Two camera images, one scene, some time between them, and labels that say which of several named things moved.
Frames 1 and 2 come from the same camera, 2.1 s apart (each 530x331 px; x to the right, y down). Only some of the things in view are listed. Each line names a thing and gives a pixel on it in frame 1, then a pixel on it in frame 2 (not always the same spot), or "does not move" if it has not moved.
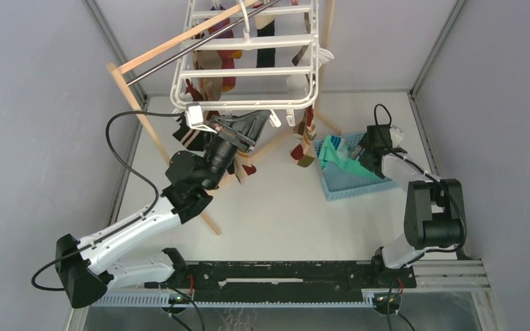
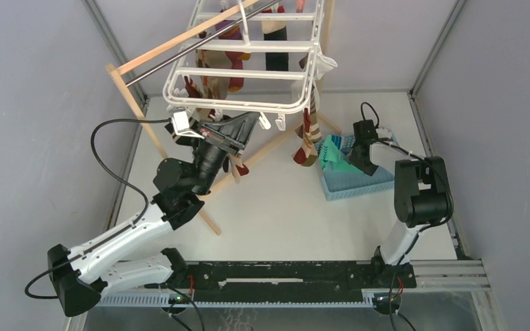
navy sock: (266, 57) -> (277, 61)
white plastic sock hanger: (250, 54) does not move
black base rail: (290, 281) does not move
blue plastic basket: (342, 184) does not move
